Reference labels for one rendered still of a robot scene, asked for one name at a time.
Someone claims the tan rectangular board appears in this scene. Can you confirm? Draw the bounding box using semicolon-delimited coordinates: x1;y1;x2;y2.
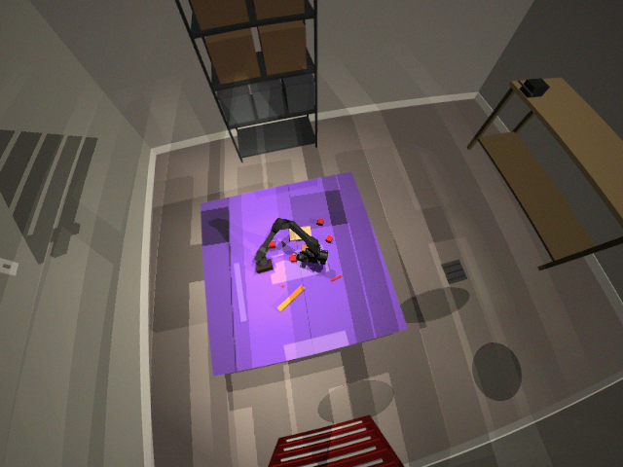
289;226;312;241

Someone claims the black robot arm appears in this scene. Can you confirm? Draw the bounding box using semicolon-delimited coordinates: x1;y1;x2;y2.
254;218;328;268

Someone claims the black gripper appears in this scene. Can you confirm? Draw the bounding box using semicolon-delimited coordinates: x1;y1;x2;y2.
299;251;326;265

